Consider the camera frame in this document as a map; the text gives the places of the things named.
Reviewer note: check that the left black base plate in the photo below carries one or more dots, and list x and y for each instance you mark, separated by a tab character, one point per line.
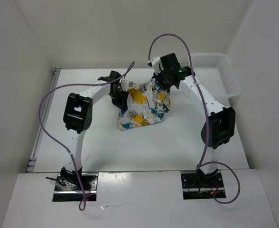
67	192

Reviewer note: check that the white plastic mesh basket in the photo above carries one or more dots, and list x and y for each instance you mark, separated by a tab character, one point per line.
216	74

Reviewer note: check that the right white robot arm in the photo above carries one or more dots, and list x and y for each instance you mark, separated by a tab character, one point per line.
219	124

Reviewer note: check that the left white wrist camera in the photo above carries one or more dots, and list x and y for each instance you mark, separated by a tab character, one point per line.
126	85

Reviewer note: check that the colourful printed shorts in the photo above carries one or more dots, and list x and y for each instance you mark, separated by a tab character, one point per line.
147	103

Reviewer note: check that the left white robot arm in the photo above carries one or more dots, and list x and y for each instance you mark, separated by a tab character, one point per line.
78	116

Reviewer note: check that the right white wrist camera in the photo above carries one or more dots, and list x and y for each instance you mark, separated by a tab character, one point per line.
156	64

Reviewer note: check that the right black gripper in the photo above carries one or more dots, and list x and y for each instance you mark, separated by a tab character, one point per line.
164	86

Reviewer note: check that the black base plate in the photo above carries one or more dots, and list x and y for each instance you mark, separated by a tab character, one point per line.
67	192
197	186

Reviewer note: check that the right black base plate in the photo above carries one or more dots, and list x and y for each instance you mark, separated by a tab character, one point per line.
197	186

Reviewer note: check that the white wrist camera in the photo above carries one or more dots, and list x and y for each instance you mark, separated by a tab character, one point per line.
126	85
156	64

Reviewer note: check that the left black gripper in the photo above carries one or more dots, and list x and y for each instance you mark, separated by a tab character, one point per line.
122	103

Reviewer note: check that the aluminium table edge rail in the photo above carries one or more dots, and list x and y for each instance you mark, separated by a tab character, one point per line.
44	117

